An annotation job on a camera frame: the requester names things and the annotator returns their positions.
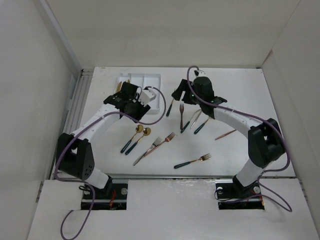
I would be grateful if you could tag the gold fork green handle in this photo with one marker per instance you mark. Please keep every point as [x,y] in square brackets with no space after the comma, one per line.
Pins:
[170,107]
[201,159]

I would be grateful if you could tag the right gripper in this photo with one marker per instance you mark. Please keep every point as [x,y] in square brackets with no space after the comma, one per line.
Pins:
[177,93]

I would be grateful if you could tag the white three-compartment cutlery tray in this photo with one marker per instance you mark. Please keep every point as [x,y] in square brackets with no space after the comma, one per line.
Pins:
[144,80]

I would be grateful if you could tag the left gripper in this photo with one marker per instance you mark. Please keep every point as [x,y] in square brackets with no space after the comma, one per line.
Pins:
[142,109]

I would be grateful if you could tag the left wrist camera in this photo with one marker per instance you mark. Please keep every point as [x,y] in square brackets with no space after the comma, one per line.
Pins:
[147,95]

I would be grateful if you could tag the gold fork green handle front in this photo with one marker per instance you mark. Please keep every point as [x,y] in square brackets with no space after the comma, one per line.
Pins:
[201,159]

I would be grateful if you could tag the silver fork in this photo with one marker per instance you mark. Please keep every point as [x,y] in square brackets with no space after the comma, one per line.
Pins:
[154,144]

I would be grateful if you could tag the rose gold knife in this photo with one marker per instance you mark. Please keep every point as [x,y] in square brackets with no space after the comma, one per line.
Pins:
[225,134]

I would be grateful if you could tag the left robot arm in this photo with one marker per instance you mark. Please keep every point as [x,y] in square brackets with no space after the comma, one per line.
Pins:
[74,154]

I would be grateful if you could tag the gold spoon green handle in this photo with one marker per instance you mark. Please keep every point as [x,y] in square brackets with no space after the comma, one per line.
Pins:
[145,133]
[138,129]
[200,127]

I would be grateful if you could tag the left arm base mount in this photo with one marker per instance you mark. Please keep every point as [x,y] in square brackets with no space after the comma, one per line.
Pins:
[112,199]

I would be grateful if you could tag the silver spoon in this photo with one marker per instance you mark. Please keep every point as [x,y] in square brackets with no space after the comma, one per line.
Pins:
[194,117]

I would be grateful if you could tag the aluminium rail frame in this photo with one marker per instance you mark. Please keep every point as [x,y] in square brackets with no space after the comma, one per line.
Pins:
[75,104]

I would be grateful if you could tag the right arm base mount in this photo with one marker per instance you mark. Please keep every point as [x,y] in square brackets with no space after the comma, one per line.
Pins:
[229,198]

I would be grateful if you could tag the copper fork green handle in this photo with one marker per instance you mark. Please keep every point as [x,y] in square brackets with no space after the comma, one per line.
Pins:
[181,110]

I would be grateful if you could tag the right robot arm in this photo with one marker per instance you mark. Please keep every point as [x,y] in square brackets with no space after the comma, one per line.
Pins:
[265,143]

